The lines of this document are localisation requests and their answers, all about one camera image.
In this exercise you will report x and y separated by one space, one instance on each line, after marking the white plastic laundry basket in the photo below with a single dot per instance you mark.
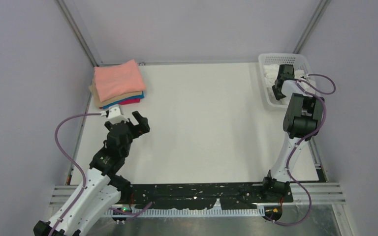
270 62

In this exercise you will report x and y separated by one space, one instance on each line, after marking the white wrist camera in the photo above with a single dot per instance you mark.
114 114
302 79

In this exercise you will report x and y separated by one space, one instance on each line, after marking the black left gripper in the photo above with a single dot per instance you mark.
140 129

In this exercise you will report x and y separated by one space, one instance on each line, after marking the folded tan t-shirt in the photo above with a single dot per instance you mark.
99 103

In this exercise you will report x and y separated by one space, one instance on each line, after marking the white slotted cable duct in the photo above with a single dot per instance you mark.
214 212

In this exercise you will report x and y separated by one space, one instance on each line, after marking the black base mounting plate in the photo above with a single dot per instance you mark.
198 196

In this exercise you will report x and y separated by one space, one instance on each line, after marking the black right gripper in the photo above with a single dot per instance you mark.
277 96

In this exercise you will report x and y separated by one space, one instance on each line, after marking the white printed t-shirt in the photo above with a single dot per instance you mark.
270 75

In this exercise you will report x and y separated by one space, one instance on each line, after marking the aluminium frame rail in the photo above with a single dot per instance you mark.
63 6

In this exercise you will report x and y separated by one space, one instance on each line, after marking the folded magenta t-shirt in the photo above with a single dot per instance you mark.
130 101

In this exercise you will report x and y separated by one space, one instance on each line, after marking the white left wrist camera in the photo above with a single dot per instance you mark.
114 114

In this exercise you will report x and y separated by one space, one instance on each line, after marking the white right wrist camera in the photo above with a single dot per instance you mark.
302 79

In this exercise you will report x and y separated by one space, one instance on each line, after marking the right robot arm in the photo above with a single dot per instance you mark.
302 121

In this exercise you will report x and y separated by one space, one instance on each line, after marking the folded pink t-shirt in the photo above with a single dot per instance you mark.
119 79

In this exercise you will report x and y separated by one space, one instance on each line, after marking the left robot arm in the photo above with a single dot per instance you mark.
100 187

